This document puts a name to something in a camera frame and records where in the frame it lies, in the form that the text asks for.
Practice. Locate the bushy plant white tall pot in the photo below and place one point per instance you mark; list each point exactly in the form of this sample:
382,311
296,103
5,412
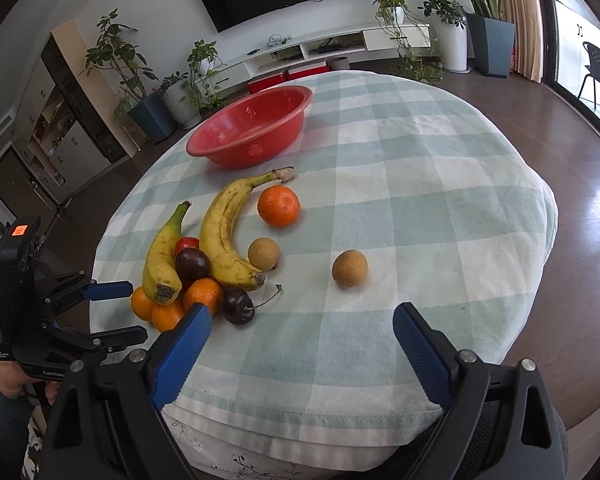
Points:
448,19

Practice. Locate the tall plant blue square pot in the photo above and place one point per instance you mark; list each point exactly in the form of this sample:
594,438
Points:
492,37

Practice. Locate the small grey pot on floor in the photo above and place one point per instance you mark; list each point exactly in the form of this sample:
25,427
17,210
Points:
338,63

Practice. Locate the trailing vine plant on console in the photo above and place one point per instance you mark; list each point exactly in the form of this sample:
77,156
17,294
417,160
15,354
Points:
416,46

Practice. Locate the person's left hand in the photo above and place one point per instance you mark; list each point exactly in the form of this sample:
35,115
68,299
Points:
14,381

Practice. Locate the white tv console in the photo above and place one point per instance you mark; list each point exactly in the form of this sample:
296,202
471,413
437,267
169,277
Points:
358,43

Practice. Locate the red storage box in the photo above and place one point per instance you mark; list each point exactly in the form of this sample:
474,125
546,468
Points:
307,70
267,81

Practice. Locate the large yellow banana brown stem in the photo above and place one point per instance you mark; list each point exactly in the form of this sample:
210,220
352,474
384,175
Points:
227,267

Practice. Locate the left red storage box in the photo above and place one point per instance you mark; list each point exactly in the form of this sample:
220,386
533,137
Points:
267,81

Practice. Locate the small orange bottom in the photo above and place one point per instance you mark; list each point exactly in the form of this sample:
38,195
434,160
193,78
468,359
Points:
166,316

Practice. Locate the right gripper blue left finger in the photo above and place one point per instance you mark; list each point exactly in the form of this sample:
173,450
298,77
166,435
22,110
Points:
174,353

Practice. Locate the right red storage box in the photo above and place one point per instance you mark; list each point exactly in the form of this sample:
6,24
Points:
307,70

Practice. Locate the left tree plant blue pot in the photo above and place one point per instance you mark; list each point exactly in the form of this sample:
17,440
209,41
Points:
136,108

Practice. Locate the plant in ribbed white pot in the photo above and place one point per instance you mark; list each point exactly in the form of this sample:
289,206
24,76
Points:
176,98

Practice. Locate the pothos plant on console left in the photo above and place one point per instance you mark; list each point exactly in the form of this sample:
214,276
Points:
201,88

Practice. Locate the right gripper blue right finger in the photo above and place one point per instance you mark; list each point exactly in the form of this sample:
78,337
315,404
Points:
429,352

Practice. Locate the small yellow banana green stem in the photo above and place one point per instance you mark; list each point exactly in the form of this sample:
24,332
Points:
160,281

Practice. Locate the brown longan alone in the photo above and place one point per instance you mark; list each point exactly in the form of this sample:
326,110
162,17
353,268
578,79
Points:
350,269

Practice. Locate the red cherry tomato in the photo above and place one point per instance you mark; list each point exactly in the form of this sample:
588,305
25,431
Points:
184,243

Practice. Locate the beige curtain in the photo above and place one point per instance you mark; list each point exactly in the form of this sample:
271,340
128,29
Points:
526,15

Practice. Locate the brown longan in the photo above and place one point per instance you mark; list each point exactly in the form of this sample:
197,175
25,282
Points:
263,253

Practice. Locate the green white checkered tablecloth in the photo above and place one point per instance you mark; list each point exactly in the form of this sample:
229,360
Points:
449,217

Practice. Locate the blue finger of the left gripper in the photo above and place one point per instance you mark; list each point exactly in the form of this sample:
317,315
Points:
99,346
107,291

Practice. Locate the dark cherry with stem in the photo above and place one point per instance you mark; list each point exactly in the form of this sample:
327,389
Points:
238,308

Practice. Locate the white display cabinet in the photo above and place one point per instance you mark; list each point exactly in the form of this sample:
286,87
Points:
65,131

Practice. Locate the large orange tangerine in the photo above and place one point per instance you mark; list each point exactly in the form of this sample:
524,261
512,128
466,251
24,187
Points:
278,206

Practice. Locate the red plastic colander bowl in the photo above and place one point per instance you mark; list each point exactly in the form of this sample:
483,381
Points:
252,130

